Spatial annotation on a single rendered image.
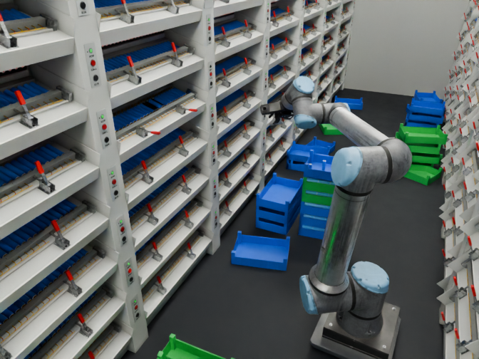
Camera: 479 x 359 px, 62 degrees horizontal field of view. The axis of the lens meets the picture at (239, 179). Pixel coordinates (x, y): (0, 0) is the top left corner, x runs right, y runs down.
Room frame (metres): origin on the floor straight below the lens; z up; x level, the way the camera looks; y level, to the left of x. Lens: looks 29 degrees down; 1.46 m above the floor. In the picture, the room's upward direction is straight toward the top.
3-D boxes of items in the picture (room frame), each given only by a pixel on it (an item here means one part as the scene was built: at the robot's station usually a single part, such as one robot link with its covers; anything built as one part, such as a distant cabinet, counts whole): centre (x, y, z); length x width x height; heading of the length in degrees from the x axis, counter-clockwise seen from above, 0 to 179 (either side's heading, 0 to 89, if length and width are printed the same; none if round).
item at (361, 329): (1.19, -0.51, 0.17); 0.19 x 0.19 x 0.10
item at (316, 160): (1.98, -0.53, 0.44); 0.30 x 0.20 x 0.08; 72
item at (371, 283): (1.18, -0.50, 0.31); 0.17 x 0.15 x 0.18; 99
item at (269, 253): (1.75, -0.12, 0.04); 0.30 x 0.20 x 0.08; 79
